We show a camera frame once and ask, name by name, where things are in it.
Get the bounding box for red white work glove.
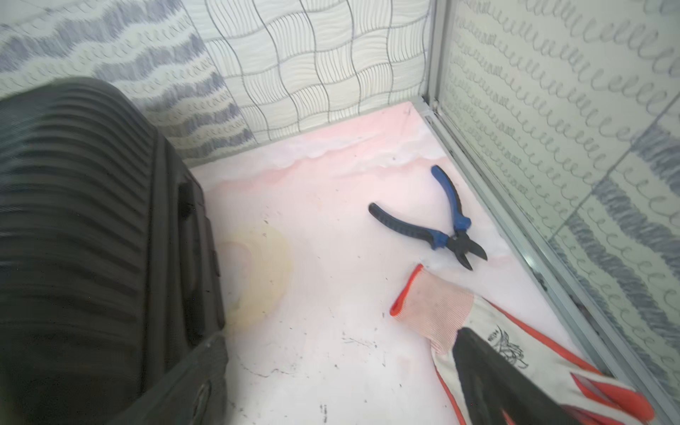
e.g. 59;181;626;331
390;266;655;424

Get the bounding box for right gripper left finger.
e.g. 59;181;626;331
109;332;228;424

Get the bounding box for blue handled pliers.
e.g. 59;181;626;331
367;165;489;270

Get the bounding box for black hard-shell suitcase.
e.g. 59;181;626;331
1;78;225;424

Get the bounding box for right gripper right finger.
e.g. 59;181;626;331
453;328;578;424

